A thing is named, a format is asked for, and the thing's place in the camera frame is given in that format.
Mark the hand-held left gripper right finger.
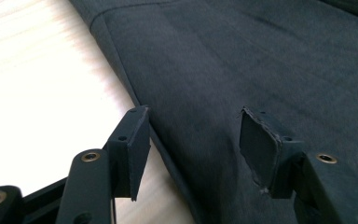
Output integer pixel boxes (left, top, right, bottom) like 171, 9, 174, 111
239, 105, 306, 200

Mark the black pleated skirt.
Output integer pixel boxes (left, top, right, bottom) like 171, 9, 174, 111
69, 0, 358, 224

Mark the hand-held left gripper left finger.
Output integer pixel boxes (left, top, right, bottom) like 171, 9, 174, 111
105, 105, 152, 202

